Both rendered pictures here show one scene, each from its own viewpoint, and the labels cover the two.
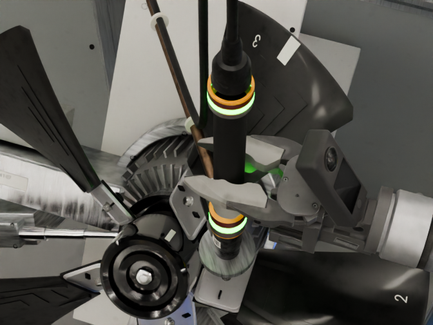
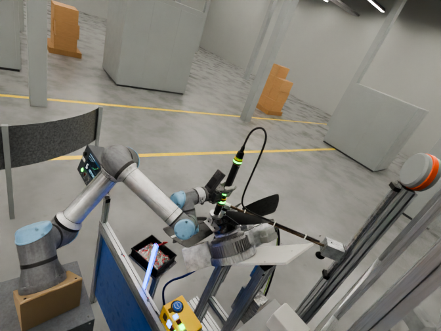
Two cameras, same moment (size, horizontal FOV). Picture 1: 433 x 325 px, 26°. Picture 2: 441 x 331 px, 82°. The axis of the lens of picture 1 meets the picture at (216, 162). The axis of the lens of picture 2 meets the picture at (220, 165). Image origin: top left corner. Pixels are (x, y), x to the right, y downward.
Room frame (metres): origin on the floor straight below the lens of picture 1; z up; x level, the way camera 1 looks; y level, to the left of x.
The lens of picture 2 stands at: (0.82, -1.08, 2.13)
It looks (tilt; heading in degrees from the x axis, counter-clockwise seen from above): 27 degrees down; 111
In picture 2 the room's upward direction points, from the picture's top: 21 degrees clockwise
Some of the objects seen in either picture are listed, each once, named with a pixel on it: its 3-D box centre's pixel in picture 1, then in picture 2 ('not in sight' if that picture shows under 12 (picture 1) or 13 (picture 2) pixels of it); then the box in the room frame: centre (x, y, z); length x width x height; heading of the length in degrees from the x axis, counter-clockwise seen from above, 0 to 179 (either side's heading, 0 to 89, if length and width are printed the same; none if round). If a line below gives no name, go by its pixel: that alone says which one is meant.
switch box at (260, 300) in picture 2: not in sight; (249, 303); (0.88, 0.10, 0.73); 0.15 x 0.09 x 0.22; 162
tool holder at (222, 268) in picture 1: (224, 227); (220, 209); (0.50, -0.01, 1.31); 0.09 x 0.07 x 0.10; 17
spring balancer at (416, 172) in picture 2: not in sight; (419, 172); (1.18, 0.20, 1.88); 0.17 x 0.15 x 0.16; 72
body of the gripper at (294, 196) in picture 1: (327, 208); (210, 193); (0.46, -0.12, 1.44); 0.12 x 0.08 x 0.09; 72
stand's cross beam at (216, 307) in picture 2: not in sight; (218, 310); (0.74, 0.05, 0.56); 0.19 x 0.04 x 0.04; 162
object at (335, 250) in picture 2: not in sight; (333, 249); (1.09, 0.17, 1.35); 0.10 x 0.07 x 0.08; 17
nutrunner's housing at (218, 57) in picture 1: (229, 171); (228, 185); (0.49, -0.01, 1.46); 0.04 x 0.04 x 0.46
